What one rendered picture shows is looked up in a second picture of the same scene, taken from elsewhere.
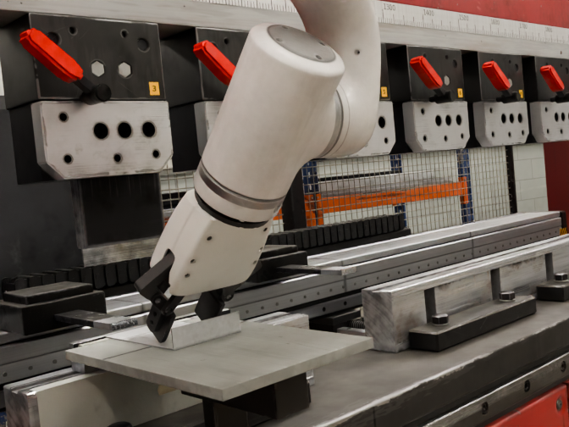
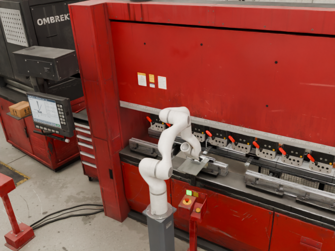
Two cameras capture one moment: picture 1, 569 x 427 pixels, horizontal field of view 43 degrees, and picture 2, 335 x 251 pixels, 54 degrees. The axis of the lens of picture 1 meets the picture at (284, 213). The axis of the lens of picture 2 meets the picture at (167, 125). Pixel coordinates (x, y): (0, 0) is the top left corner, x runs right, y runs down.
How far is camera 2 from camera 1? 2.63 m
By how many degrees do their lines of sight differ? 76
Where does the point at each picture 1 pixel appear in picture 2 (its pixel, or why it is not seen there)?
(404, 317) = (248, 178)
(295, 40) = (184, 146)
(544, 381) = (264, 206)
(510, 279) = (287, 189)
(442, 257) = (315, 176)
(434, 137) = (261, 155)
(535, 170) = not seen: outside the picture
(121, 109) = (197, 134)
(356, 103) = (193, 153)
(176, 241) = not seen: hidden behind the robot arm
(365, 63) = (194, 150)
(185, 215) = not seen: hidden behind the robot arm
